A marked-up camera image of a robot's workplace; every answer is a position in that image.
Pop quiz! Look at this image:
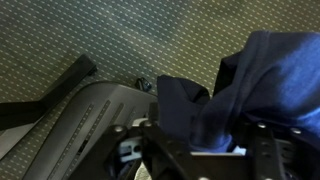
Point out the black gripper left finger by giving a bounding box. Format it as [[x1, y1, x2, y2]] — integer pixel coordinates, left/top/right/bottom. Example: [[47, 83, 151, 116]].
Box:
[[68, 101, 204, 180]]

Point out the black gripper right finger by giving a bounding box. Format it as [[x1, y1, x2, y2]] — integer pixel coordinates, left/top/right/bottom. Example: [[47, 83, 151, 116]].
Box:
[[245, 122, 320, 180]]

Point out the blue t-shirt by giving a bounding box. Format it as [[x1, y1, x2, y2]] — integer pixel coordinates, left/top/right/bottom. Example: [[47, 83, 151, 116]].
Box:
[[157, 31, 320, 153]]

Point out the black office chair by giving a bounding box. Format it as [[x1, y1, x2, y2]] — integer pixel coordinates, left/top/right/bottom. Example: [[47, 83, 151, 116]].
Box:
[[0, 55, 157, 180]]

